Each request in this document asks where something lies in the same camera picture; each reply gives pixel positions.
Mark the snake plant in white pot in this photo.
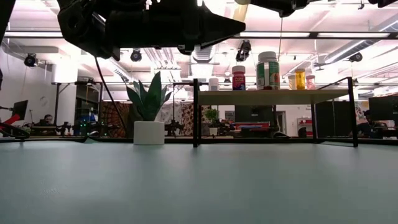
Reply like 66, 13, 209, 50
126, 70, 173, 146

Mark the orange mandala tapestry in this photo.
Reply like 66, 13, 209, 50
99, 101, 133, 138

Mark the green table mat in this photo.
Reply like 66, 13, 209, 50
0, 141, 398, 224

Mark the floral wall hanging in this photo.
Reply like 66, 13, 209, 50
354, 100, 371, 139

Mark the black curved hose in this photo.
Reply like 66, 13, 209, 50
0, 122, 32, 140

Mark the large green-label bottle white cap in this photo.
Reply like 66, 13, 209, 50
256, 51, 280, 91

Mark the pale yellow vial white cap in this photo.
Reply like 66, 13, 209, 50
287, 73, 297, 91

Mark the red and blue box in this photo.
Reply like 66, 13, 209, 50
235, 121, 271, 131

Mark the black aluminium rig frame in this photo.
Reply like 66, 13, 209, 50
0, 30, 398, 146

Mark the red tube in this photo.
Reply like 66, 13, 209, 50
0, 113, 22, 131

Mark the black metal rack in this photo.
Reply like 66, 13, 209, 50
51, 80, 104, 138

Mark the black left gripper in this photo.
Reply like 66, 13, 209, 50
106, 0, 247, 55

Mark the wide black monitor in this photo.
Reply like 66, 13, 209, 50
368, 94, 398, 122

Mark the brown patterned cloth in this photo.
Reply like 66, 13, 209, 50
181, 102, 194, 136

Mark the person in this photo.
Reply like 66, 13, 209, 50
32, 113, 63, 136
357, 108, 389, 139

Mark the yellow translucent vial white cap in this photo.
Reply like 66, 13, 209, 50
294, 68, 307, 91

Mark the small leafy potted plant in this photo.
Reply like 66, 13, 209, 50
204, 108, 220, 136

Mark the long black cable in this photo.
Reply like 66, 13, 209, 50
94, 57, 128, 133

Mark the magenta-label bottle white cap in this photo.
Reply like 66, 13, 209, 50
231, 65, 246, 91

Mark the black monitor on arm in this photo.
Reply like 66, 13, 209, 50
11, 99, 29, 123

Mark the wooden shelf with black frame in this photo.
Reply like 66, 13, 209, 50
192, 76, 359, 149

